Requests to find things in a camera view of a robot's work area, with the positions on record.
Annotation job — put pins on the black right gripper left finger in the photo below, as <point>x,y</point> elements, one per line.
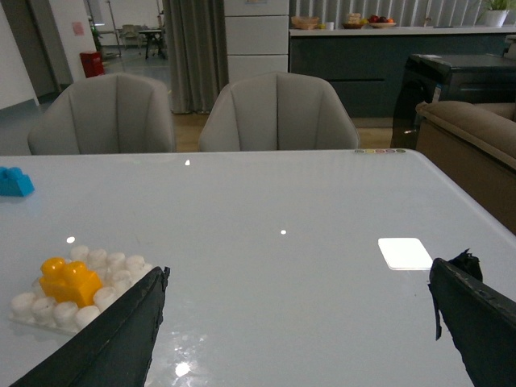
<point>116,348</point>

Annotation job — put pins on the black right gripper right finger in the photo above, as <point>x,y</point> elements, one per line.
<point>480,319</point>

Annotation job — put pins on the yellow toy block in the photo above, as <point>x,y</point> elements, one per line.
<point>69,282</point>

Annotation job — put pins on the blue toy block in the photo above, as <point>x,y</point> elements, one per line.
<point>14,183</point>

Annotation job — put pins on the beige sofa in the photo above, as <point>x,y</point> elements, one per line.
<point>474,144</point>

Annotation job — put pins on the grey armchair left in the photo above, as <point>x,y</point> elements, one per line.
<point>109,114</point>

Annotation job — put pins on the grey armchair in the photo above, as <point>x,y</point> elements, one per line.
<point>109,114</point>
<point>278,112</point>

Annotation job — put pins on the black appliance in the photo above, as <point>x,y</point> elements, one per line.
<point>433,78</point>

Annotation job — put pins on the dark kitchen counter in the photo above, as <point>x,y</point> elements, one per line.
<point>366,65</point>

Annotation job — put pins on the grey armchair right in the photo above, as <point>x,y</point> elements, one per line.
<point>278,112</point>

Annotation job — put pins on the red bin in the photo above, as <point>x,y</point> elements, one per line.
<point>92,63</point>

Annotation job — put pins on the potted plant white pot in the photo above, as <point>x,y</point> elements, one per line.
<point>494,12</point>

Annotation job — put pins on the fruit plate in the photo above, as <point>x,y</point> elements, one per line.
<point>376,21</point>

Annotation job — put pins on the bread bowl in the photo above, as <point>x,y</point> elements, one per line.
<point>354,21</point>

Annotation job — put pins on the grey curtain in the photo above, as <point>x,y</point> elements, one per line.
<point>195,37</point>

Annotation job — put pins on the white drawer cabinet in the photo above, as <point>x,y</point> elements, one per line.
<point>257,36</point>

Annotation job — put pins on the wicker basket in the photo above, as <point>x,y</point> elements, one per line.
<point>304,22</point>

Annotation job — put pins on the white studded base plate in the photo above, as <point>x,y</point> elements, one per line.
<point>117,272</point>

